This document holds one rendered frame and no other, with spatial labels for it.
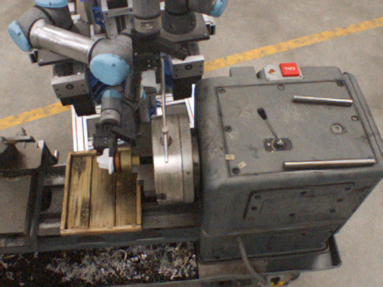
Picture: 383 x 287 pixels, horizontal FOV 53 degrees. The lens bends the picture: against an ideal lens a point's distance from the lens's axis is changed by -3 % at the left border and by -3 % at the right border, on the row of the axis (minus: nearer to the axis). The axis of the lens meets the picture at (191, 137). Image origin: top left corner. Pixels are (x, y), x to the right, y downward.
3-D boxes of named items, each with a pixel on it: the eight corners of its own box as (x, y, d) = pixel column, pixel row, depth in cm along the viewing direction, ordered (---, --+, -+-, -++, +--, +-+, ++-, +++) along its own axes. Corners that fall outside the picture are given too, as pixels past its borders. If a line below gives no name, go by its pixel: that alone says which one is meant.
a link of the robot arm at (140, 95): (137, 8, 133) (128, 89, 176) (117, 26, 128) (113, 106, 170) (165, 24, 132) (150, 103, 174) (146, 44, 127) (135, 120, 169)
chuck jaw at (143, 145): (163, 148, 142) (160, 116, 138) (163, 153, 137) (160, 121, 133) (132, 150, 141) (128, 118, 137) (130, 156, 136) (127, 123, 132)
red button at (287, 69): (294, 65, 144) (295, 61, 142) (298, 78, 140) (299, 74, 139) (278, 66, 143) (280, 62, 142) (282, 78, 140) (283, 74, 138)
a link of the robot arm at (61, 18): (78, 18, 157) (71, -10, 146) (56, 37, 151) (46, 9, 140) (57, 9, 161) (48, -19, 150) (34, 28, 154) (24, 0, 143)
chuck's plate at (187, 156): (187, 135, 162) (187, 96, 133) (193, 211, 149) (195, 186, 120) (178, 136, 162) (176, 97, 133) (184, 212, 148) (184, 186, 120)
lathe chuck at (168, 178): (178, 136, 162) (176, 96, 133) (184, 212, 148) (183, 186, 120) (156, 138, 161) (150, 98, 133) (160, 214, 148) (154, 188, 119)
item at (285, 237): (286, 206, 247) (323, 124, 176) (303, 281, 220) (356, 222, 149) (191, 214, 244) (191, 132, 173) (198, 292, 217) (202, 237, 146)
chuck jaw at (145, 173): (163, 162, 137) (165, 191, 129) (164, 170, 140) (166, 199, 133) (131, 164, 136) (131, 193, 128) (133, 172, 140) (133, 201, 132)
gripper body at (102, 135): (96, 158, 145) (98, 131, 152) (119, 156, 145) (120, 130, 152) (91, 146, 139) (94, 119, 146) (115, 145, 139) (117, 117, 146)
